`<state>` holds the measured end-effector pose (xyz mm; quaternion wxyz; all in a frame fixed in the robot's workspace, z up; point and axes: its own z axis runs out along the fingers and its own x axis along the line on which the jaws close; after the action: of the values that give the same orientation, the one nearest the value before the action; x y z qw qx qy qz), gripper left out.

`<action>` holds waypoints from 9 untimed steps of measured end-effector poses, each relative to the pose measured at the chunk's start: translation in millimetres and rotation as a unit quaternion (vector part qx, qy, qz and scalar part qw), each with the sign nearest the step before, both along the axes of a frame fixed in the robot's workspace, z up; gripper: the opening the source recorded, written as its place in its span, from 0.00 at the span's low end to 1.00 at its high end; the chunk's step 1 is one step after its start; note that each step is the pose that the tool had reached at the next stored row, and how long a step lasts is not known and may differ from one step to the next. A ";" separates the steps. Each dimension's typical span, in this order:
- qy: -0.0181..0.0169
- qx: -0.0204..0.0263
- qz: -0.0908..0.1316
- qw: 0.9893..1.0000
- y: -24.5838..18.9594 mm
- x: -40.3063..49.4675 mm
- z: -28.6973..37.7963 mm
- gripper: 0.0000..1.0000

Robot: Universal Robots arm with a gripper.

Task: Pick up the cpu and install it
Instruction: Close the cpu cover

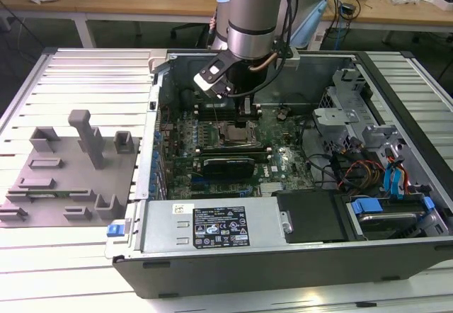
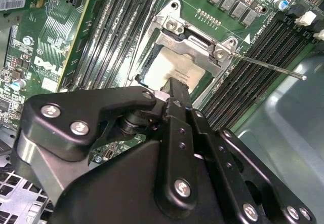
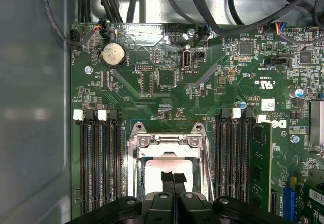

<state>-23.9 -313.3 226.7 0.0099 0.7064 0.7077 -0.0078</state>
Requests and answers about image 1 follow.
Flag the red and yellow power wires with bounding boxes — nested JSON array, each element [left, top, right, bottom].
[[338, 159, 386, 190]]

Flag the black graphics card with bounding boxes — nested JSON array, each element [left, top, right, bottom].
[[200, 154, 256, 180]]

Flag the black plastic shroud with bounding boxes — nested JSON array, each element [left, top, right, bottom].
[[275, 189, 347, 245]]

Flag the silver power supply unit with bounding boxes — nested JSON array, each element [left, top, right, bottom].
[[140, 198, 294, 256]]

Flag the blue data wire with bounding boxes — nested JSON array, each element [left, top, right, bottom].
[[383, 162, 398, 200], [393, 164, 408, 200]]

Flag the open black PC case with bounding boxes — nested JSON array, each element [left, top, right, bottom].
[[105, 48, 453, 300]]

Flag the long wooden desk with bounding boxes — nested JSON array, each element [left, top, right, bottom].
[[0, 0, 453, 49]]

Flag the metal drive cage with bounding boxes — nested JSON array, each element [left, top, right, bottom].
[[311, 65, 396, 151]]

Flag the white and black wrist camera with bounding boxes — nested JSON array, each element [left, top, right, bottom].
[[193, 54, 235, 98]]

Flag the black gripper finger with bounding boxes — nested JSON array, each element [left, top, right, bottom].
[[235, 95, 260, 129]]

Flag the green motherboard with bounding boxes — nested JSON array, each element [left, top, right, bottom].
[[157, 106, 316, 200]]

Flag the green RAM stick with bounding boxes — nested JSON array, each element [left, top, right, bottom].
[[26, 190, 89, 200]]

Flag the grey parts rack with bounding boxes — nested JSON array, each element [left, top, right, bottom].
[[0, 109, 142, 229]]

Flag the metal socket cover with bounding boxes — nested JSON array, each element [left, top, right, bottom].
[[218, 120, 258, 147]]

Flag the CPU socket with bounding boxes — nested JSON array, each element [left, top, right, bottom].
[[217, 120, 258, 147]]

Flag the hard disk in blue carrier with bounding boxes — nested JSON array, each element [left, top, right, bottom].
[[348, 195, 437, 242]]

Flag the blue case latch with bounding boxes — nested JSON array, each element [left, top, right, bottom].
[[107, 222, 126, 239]]

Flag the silver CPU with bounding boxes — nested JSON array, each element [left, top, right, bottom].
[[226, 127, 251, 142]]

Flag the small silver heat sink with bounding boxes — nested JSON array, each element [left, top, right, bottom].
[[260, 181, 285, 198]]

